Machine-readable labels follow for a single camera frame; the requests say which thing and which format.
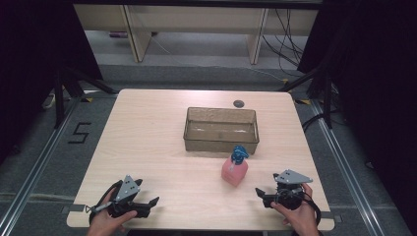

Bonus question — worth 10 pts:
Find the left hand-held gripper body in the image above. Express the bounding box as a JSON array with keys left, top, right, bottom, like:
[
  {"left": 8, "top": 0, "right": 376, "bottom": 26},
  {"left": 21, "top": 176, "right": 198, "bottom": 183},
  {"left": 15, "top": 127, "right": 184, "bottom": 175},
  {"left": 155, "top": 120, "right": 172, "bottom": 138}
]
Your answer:
[{"left": 86, "top": 174, "right": 151, "bottom": 219}]

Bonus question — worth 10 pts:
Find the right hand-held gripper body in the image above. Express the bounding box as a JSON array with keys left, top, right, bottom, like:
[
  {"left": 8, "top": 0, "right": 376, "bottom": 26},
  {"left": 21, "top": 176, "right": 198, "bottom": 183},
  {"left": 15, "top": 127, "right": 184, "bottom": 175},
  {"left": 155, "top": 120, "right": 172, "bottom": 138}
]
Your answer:
[{"left": 263, "top": 168, "right": 314, "bottom": 211}]

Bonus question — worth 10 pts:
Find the pink soap bottle blue pump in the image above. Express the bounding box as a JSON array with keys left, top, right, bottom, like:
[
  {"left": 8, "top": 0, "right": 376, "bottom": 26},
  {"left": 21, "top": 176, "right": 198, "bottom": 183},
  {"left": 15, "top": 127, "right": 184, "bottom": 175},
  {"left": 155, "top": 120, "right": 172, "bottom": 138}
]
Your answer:
[{"left": 220, "top": 145, "right": 250, "bottom": 188}]

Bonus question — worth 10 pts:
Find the clear brown plastic bin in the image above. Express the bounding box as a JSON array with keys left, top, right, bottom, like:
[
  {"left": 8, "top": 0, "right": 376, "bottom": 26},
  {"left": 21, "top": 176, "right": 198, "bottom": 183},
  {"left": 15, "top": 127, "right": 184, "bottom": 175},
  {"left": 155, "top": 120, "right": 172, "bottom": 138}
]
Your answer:
[{"left": 183, "top": 106, "right": 261, "bottom": 154}]

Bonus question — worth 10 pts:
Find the person's right hand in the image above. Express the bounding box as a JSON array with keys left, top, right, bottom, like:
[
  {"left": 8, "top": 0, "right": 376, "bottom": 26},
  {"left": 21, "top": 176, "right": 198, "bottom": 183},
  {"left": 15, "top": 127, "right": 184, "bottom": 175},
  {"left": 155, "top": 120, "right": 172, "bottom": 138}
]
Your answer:
[{"left": 269, "top": 182, "right": 321, "bottom": 236}]

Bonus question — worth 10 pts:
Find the person's left hand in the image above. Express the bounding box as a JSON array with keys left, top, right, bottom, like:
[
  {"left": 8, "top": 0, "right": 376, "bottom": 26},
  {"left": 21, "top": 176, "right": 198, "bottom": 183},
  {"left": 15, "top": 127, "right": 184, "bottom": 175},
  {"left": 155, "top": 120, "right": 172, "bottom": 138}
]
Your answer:
[{"left": 86, "top": 188, "right": 139, "bottom": 236}]

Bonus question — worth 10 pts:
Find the black metal stand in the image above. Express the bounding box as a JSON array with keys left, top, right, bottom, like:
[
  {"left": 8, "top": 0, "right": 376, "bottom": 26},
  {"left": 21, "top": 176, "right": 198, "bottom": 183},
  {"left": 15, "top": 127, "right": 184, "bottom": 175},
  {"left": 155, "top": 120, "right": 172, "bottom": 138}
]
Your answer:
[
  {"left": 53, "top": 64, "right": 120, "bottom": 130},
  {"left": 277, "top": 67, "right": 334, "bottom": 131}
]

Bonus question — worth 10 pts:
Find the black curtain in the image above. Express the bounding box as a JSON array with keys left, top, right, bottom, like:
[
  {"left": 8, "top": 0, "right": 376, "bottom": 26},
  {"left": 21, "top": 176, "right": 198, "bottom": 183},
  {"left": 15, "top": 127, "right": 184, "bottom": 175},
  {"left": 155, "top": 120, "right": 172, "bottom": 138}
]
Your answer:
[
  {"left": 0, "top": 0, "right": 104, "bottom": 165},
  {"left": 296, "top": 0, "right": 417, "bottom": 232}
]

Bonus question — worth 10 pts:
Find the beige wooden desk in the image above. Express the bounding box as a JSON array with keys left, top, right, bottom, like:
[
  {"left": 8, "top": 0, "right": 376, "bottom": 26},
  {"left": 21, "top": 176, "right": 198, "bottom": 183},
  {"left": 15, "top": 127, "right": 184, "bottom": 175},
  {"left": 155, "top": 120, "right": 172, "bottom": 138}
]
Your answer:
[{"left": 73, "top": 3, "right": 320, "bottom": 65}]

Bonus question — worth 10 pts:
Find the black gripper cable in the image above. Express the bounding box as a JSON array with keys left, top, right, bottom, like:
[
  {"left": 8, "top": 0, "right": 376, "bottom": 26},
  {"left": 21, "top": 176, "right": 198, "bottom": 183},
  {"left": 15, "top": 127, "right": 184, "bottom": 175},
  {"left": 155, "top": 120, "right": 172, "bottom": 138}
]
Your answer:
[
  {"left": 303, "top": 192, "right": 323, "bottom": 228},
  {"left": 88, "top": 186, "right": 120, "bottom": 226}
]

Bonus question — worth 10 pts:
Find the metal floor rail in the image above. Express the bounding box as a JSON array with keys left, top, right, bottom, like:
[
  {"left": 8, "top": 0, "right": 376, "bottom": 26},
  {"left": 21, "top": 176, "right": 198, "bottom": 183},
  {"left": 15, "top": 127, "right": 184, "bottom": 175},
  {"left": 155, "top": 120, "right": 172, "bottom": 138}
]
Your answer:
[
  {"left": 309, "top": 98, "right": 386, "bottom": 236},
  {"left": 0, "top": 97, "right": 83, "bottom": 236}
]

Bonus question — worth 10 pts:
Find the black floor cable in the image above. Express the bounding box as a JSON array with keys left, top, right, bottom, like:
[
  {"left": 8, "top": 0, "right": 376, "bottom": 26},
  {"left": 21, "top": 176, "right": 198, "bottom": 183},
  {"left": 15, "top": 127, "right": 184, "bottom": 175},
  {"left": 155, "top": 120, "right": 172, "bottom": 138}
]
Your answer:
[{"left": 301, "top": 110, "right": 329, "bottom": 133}]

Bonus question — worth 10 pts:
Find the bundle of black cables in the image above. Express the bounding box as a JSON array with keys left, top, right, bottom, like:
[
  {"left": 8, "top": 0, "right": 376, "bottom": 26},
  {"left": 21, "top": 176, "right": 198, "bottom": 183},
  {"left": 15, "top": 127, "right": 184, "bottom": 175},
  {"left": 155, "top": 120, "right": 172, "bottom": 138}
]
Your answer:
[{"left": 261, "top": 8, "right": 307, "bottom": 79}]

